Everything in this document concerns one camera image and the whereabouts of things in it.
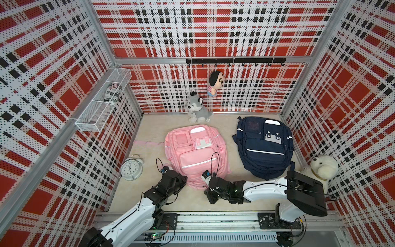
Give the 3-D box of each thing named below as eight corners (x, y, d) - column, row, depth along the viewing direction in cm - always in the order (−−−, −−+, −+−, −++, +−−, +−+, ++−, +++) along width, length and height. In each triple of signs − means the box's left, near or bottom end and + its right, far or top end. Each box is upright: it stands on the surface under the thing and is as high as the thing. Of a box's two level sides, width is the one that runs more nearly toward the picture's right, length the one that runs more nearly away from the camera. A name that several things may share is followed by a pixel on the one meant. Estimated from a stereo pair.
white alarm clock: (120, 180, 89) (116, 177, 86) (129, 157, 99) (125, 154, 95) (140, 180, 89) (137, 177, 86) (146, 157, 99) (144, 154, 95)
